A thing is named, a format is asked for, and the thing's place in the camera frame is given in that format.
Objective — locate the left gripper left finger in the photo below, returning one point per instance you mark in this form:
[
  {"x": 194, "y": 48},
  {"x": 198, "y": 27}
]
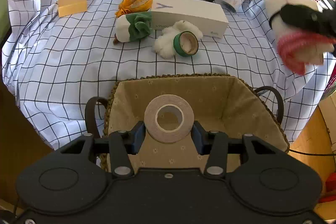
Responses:
[{"x": 119, "y": 145}]

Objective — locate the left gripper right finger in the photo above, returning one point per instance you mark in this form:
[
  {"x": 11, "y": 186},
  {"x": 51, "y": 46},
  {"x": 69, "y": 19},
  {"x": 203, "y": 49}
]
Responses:
[{"x": 217, "y": 145}]

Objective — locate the beige tape roll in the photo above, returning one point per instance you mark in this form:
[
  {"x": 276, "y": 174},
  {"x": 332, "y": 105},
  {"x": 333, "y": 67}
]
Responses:
[{"x": 168, "y": 118}]

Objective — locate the white pink towel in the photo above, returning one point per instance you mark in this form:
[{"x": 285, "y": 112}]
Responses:
[{"x": 296, "y": 47}]

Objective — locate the green tape roll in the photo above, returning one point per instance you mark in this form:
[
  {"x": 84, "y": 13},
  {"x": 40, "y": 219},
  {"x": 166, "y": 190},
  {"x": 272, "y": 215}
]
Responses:
[{"x": 185, "y": 44}]

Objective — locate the white fluffy plush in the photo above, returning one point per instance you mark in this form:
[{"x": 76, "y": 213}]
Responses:
[{"x": 163, "y": 45}]

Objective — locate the white roll with green scrunchie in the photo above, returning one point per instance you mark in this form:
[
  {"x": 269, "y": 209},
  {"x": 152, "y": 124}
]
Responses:
[{"x": 132, "y": 27}]

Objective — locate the yellow patterned cloth bundle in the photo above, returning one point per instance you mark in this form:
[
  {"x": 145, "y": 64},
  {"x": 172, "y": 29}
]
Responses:
[{"x": 132, "y": 6}]

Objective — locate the white phone box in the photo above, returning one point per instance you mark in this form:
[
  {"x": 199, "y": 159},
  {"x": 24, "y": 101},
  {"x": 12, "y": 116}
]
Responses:
[{"x": 208, "y": 17}]

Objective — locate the blue checkered sheet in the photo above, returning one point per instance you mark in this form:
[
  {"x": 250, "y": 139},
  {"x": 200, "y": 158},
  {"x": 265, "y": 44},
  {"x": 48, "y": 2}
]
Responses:
[{"x": 53, "y": 65}]

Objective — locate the yellow sponge block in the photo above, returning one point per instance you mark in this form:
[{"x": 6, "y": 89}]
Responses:
[{"x": 69, "y": 7}]

